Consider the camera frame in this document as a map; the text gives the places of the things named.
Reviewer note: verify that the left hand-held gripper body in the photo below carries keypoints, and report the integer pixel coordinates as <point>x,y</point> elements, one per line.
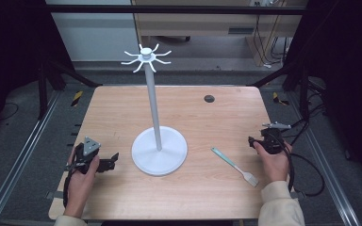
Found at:
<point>91,146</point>

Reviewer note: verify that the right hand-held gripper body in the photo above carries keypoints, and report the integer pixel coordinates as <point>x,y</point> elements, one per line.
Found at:
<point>271,141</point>

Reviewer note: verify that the person's right hand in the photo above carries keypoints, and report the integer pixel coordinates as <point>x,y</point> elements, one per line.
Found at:
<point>276,166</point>

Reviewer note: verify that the person's left hand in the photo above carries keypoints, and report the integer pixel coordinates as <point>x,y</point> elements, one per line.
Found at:
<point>80,188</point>

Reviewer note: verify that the yellow black floor tape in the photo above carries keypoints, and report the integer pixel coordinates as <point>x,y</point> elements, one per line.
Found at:
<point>77,98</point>
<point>278,99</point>

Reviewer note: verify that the white hook stand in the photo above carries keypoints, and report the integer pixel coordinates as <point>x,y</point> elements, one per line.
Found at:
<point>159,153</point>

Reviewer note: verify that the white cabinet panel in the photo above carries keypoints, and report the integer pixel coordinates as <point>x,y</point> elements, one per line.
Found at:
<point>97,37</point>

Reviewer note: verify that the black curtain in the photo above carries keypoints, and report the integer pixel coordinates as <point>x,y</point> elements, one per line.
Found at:
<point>348,62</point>
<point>9,47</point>

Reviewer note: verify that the wooden background desk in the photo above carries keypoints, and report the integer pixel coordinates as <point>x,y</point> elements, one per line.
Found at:
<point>201,26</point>

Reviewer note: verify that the black frame strut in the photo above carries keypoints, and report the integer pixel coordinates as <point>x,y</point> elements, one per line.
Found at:
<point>42,94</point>
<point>304,94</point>

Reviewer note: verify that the grey table bracket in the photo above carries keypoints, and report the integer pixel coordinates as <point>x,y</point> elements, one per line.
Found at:
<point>51,195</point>
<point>298,195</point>

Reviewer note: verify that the metal floor rail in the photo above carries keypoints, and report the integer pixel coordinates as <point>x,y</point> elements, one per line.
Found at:
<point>330,175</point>
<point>26,147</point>

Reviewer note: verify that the black frame crossbeam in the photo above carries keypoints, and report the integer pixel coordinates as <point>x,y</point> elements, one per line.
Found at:
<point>176,9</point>

